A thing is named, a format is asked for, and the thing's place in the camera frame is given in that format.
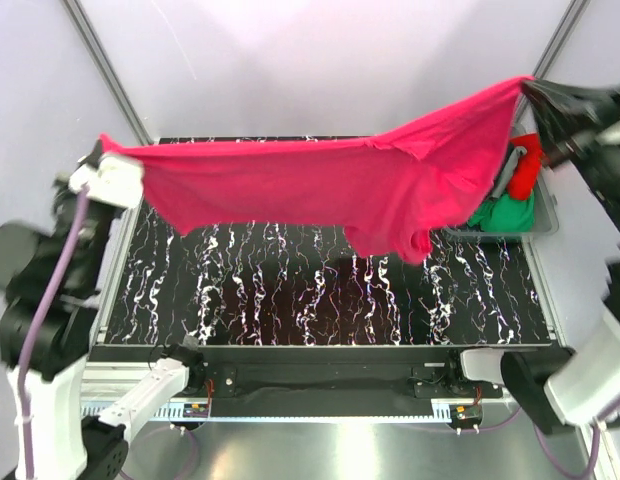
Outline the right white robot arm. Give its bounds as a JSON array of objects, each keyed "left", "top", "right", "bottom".
[{"left": 443, "top": 80, "right": 620, "bottom": 435}]

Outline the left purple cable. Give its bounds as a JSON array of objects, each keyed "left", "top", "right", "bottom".
[{"left": 14, "top": 184, "right": 91, "bottom": 480}]

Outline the clear plastic bin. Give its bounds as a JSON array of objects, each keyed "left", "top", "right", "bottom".
[{"left": 442, "top": 117, "right": 561, "bottom": 245}]

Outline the pink t shirt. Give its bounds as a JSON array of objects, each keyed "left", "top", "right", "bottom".
[{"left": 103, "top": 77, "right": 525, "bottom": 264}]

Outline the white cable duct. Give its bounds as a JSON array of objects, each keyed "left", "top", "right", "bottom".
[{"left": 81, "top": 401, "right": 209, "bottom": 422}]

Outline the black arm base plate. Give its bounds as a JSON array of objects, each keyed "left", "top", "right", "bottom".
[{"left": 207, "top": 363, "right": 504, "bottom": 401}]

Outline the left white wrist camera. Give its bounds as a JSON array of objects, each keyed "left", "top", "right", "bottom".
[{"left": 68, "top": 154, "right": 144, "bottom": 209}]

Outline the aluminium frame rail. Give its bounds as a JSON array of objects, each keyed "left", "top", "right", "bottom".
[{"left": 81, "top": 362, "right": 151, "bottom": 401}]

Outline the grey t shirt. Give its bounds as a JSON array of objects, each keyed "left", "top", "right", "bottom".
[{"left": 488, "top": 145, "right": 527, "bottom": 199}]

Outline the green t shirt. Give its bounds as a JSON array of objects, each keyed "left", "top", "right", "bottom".
[{"left": 466, "top": 194, "right": 535, "bottom": 233}]

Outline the red t shirt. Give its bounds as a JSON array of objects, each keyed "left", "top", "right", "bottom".
[{"left": 507, "top": 133, "right": 543, "bottom": 201}]

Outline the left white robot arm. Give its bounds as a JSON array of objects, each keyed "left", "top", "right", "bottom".
[{"left": 0, "top": 137, "right": 209, "bottom": 479}]

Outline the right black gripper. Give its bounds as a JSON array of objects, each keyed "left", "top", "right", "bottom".
[{"left": 523, "top": 72, "right": 620, "bottom": 237}]

